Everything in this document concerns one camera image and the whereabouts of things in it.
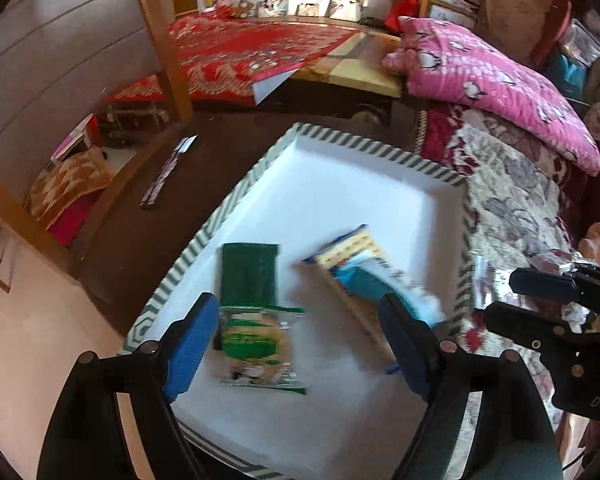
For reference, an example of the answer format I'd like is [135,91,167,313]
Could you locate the green striped white tray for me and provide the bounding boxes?
[123,122,469,479]

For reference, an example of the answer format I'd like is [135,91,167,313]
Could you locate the wooden chair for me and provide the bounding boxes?
[0,0,196,201]

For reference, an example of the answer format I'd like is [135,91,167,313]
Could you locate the yellow Hokkaido cracker pack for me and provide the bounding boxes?
[303,224,407,374]

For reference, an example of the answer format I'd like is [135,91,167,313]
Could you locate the dark green sachet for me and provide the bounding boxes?
[212,242,281,351]

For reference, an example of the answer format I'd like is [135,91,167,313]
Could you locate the red patterned tablecloth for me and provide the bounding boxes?
[107,12,361,108]

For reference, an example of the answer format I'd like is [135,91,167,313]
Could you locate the white blue wafer packet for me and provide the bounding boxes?
[332,252,445,327]

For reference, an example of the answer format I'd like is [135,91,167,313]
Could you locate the plush santa toy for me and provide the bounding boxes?
[214,0,254,20]

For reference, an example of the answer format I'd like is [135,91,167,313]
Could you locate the floral plush blanket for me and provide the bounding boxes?
[414,102,600,480]

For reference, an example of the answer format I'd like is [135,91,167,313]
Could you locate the green round cookie packet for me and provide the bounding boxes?
[219,306,306,394]

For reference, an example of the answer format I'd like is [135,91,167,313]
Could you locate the pink penguin pillow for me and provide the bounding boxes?
[382,16,600,177]

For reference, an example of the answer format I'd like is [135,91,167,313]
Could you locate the framed photo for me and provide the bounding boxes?
[325,0,365,23]

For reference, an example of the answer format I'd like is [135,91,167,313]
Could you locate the dark remote control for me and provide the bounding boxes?
[140,136,197,209]

